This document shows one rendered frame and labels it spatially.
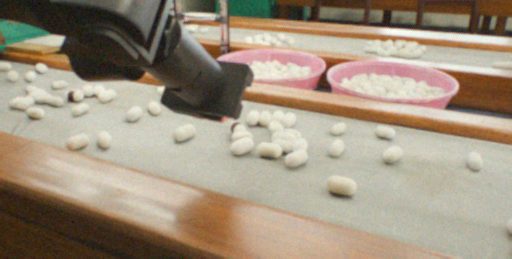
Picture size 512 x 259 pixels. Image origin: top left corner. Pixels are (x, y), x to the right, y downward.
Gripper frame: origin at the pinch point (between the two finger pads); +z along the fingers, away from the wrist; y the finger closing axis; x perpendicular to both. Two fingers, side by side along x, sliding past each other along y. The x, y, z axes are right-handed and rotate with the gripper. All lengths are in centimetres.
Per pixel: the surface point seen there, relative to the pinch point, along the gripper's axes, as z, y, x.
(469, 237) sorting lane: 1.6, -30.4, 8.9
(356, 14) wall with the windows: 426, 77, -289
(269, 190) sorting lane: 1.1, -7.7, 9.1
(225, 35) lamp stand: 40, 30, -33
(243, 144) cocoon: 5.1, -0.7, 3.2
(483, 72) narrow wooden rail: 45, -35, -32
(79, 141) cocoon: -1.3, 22.7, 9.2
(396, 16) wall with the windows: 428, 24, -291
